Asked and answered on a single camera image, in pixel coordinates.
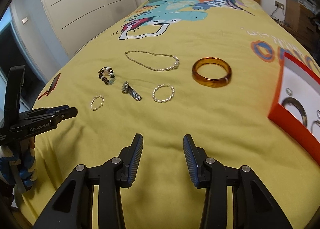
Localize dark metal bangle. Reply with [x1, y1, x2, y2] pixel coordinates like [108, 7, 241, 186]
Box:
[281, 97, 308, 128]

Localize small twisted gold bracelet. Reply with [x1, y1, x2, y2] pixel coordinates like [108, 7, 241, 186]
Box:
[90, 94, 105, 112]

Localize pearl chain necklace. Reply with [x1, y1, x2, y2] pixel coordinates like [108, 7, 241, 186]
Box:
[124, 50, 181, 72]

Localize wall light switch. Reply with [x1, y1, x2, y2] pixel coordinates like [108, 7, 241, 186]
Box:
[22, 17, 28, 24]

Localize amber bangle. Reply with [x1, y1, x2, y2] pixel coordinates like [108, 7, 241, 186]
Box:
[190, 57, 233, 88]

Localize wooden nightstand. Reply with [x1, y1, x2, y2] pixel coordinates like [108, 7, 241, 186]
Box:
[279, 0, 319, 54]

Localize red jewelry box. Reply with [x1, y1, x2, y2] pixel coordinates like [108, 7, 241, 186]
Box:
[268, 53, 319, 162]

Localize wall power socket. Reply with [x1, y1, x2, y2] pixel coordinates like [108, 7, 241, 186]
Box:
[274, 0, 285, 10]

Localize twisted silver bracelet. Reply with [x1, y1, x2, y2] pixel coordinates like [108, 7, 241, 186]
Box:
[152, 84, 175, 104]

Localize silver wristwatch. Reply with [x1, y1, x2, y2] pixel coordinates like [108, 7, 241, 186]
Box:
[121, 81, 142, 101]

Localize brown bead bracelet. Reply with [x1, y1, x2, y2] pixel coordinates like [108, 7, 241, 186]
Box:
[98, 66, 116, 86]

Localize white wardrobe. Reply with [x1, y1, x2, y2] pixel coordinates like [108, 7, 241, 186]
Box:
[41, 0, 137, 58]

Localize red phone with strap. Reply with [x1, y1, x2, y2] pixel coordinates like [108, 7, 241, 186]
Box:
[37, 73, 61, 100]

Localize yellow cartoon bedspread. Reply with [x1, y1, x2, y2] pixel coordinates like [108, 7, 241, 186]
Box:
[17, 0, 319, 228]

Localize gloved left hand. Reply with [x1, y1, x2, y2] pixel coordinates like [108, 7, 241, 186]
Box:
[1, 137, 36, 194]

